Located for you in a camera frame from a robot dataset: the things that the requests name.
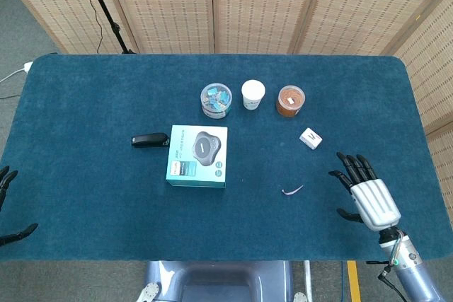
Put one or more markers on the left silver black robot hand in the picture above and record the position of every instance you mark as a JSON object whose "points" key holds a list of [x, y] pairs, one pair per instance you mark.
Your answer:
{"points": [[7, 178]]}

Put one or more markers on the small white staple box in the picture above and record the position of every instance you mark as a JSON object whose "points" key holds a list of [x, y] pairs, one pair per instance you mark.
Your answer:
{"points": [[310, 138]]}

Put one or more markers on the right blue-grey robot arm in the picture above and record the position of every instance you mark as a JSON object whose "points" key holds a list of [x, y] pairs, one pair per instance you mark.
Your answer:
{"points": [[414, 273]]}

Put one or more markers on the black stapler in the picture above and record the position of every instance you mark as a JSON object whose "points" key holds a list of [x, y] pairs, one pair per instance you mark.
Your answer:
{"points": [[150, 139]]}

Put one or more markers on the blue-grey robot torso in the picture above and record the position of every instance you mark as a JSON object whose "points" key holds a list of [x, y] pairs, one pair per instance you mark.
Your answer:
{"points": [[219, 280]]}

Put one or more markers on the white paper cup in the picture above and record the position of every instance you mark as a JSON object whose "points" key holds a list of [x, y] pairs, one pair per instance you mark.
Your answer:
{"points": [[253, 93]]}

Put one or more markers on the black tripod stand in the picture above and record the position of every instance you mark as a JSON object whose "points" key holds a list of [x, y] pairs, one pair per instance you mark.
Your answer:
{"points": [[106, 12]]}

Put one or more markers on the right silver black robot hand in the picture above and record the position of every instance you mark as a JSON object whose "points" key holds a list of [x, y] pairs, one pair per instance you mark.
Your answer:
{"points": [[375, 199]]}

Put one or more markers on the clear jar of binder clips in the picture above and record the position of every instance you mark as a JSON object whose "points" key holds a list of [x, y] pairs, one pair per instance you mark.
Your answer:
{"points": [[216, 100]]}

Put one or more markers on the clear jar of rubber bands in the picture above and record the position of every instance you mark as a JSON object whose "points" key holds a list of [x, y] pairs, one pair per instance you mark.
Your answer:
{"points": [[291, 101]]}

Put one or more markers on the green paper speaker box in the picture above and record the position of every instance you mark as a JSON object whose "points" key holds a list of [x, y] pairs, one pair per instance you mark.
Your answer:
{"points": [[198, 157]]}

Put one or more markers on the blue table mat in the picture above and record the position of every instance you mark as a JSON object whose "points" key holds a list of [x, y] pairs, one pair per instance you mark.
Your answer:
{"points": [[106, 192]]}

